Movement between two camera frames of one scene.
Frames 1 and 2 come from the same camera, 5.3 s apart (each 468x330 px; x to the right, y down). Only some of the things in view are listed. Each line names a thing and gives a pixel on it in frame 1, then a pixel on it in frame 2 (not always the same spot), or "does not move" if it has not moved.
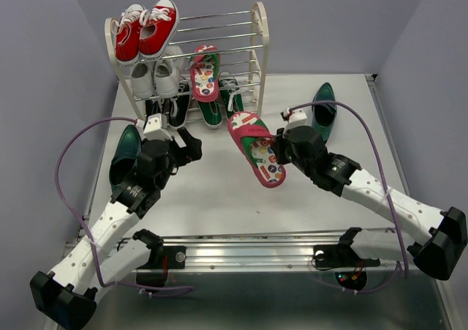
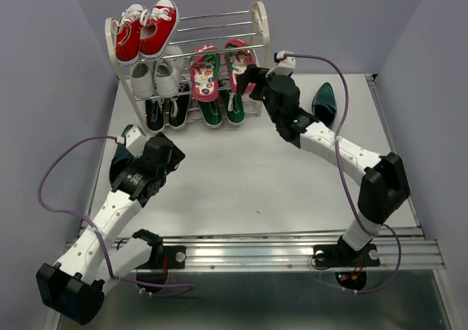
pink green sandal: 254,136 -> 238,55
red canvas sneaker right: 157,27 does not move
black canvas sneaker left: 152,108 does not move
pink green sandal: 205,73 does not move
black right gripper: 280,140 -> 253,75
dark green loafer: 125,157 does not move
